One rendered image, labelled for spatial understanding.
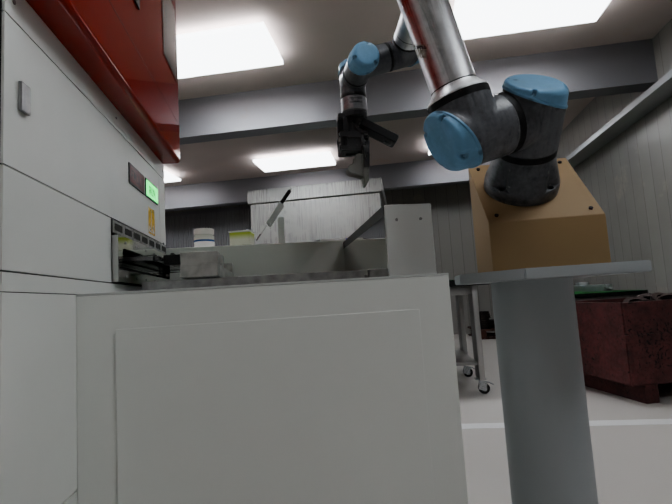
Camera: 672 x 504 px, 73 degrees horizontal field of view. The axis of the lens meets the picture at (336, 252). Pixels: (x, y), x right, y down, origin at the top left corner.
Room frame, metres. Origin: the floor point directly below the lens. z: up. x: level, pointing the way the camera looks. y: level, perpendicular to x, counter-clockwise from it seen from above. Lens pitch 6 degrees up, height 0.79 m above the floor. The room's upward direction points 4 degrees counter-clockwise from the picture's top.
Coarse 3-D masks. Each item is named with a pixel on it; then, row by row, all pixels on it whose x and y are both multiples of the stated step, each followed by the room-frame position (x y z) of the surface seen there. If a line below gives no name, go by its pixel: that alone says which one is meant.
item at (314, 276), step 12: (252, 276) 1.04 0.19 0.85; (264, 276) 1.04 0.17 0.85; (276, 276) 1.04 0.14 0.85; (288, 276) 1.05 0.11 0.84; (300, 276) 1.05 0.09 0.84; (312, 276) 1.06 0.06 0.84; (324, 276) 1.06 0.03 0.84; (336, 276) 1.06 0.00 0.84; (348, 276) 1.07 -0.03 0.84; (360, 276) 1.07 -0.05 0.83; (144, 288) 1.01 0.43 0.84; (156, 288) 1.01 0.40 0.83; (168, 288) 1.01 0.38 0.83
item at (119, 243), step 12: (120, 240) 0.91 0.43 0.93; (132, 240) 0.99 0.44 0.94; (120, 252) 0.91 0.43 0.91; (132, 252) 1.01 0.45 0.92; (144, 252) 1.08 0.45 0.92; (156, 252) 1.19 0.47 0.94; (120, 264) 0.91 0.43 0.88; (120, 276) 0.91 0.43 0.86; (132, 276) 0.99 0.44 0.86; (144, 276) 1.08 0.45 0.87; (168, 276) 1.33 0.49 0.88
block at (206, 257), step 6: (186, 252) 0.99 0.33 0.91; (192, 252) 0.99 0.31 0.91; (198, 252) 1.00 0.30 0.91; (204, 252) 1.00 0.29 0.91; (210, 252) 1.00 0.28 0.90; (216, 252) 1.00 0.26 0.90; (180, 258) 0.99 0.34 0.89; (186, 258) 0.99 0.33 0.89; (192, 258) 0.99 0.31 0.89; (198, 258) 1.00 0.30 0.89; (204, 258) 1.00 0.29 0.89; (210, 258) 1.00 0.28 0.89; (216, 258) 1.00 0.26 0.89; (186, 264) 0.99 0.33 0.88
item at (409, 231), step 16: (384, 208) 0.86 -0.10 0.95; (400, 208) 0.87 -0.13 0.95; (416, 208) 0.87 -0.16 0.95; (400, 224) 0.87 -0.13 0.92; (416, 224) 0.87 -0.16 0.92; (400, 240) 0.87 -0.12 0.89; (416, 240) 0.87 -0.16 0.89; (432, 240) 0.88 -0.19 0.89; (400, 256) 0.87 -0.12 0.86; (416, 256) 0.87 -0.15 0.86; (432, 256) 0.88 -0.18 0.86; (400, 272) 0.87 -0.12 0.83; (416, 272) 0.87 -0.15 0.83; (432, 272) 0.87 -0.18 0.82
